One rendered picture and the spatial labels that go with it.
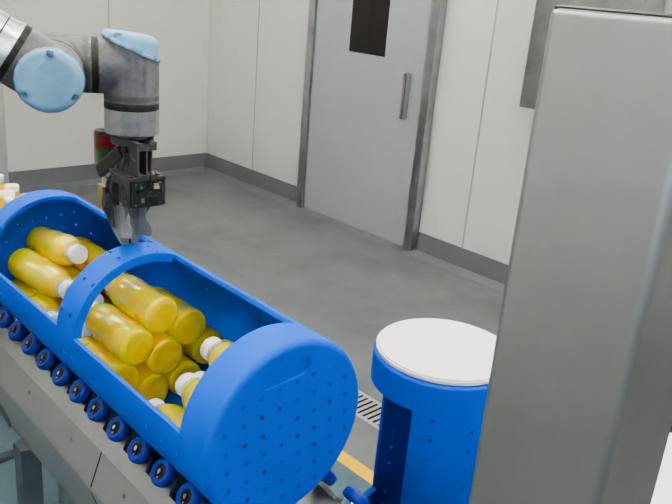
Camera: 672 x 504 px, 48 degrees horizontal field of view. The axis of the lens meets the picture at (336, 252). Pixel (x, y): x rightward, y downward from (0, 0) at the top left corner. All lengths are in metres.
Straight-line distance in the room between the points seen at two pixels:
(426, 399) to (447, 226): 3.68
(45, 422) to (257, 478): 0.60
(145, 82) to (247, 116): 5.28
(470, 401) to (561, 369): 1.13
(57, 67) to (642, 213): 0.94
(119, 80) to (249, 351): 0.50
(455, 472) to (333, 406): 0.43
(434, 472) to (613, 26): 1.29
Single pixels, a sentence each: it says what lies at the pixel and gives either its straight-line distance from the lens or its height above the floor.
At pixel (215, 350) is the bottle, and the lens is 1.17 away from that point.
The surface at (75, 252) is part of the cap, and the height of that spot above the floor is 1.15.
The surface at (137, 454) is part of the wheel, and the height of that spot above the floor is 0.96.
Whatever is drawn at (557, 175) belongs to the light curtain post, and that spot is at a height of 1.64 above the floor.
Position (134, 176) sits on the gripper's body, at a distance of 1.31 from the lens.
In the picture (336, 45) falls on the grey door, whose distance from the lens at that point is 5.61.
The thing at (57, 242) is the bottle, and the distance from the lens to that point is 1.63.
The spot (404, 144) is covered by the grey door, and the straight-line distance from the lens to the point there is 5.17.
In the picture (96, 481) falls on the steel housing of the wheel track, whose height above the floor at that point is 0.86.
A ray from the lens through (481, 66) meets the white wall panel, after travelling 4.81.
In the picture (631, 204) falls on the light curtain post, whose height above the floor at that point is 1.64.
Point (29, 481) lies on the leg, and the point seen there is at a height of 0.54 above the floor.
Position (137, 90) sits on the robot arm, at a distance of 1.28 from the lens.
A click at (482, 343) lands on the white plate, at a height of 1.04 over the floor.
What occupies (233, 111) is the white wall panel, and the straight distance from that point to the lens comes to 6.72.
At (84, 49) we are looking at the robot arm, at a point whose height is 1.57.
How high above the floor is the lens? 1.70
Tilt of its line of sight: 19 degrees down
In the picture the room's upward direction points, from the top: 5 degrees clockwise
